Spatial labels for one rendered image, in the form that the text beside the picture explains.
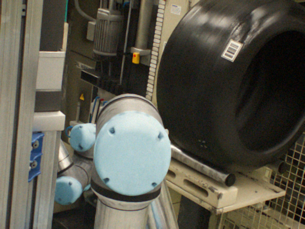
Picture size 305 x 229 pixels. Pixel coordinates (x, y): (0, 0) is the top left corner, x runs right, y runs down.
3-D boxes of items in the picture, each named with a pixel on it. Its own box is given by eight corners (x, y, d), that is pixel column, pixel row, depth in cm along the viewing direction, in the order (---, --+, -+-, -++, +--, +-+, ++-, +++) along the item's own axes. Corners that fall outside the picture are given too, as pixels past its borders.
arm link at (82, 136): (63, 145, 167) (72, 117, 165) (95, 145, 175) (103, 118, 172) (78, 159, 162) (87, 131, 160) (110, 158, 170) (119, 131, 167)
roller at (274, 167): (213, 128, 238) (218, 133, 241) (207, 137, 237) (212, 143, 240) (285, 160, 214) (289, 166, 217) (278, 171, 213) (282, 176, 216)
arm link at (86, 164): (56, 191, 165) (67, 155, 162) (67, 176, 176) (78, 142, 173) (82, 201, 165) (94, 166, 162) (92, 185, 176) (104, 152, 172)
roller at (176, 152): (165, 136, 221) (166, 146, 223) (155, 141, 219) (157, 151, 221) (236, 171, 197) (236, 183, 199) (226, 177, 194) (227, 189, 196)
